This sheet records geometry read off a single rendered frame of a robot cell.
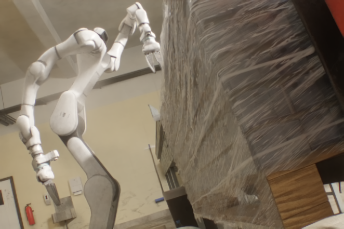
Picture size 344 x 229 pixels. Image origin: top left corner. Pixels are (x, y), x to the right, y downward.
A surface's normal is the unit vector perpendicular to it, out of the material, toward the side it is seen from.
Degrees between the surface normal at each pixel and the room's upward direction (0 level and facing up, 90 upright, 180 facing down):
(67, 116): 92
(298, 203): 88
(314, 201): 88
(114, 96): 90
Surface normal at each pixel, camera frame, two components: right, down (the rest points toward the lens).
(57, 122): -0.05, -0.25
